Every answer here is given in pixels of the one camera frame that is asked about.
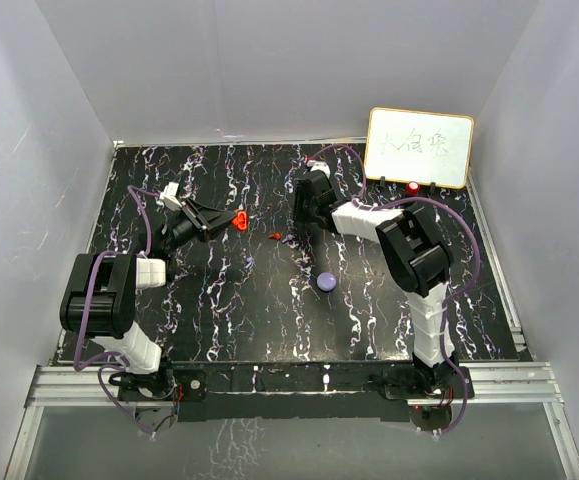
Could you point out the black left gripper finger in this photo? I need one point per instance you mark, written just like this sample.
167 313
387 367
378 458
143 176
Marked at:
217 228
213 215

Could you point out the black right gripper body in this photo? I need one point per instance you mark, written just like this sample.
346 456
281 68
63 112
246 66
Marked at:
305 210

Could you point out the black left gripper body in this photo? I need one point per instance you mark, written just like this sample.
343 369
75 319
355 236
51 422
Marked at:
190 225

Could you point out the orange earbud charging case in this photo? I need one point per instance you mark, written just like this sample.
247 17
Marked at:
241 220

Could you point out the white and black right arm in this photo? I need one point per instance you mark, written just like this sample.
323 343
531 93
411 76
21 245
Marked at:
416 255

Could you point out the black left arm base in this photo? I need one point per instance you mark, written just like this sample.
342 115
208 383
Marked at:
168 383

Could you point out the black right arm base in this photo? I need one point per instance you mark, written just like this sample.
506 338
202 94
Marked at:
407 381

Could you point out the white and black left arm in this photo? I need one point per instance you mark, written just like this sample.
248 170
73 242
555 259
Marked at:
99 303

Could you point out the purple charging case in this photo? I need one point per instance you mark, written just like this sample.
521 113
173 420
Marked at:
326 281

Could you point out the red emergency button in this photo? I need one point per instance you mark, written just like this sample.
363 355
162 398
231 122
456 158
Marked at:
413 189

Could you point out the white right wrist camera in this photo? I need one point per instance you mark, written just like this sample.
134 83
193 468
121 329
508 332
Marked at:
317 165

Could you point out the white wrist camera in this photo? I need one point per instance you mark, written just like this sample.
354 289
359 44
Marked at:
317 165
168 197

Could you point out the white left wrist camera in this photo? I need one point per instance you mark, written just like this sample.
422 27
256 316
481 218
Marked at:
168 197

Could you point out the white board yellow frame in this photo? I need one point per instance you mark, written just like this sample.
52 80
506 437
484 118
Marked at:
428 148

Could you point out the aluminium front rail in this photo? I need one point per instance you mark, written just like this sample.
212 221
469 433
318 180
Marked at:
493 382

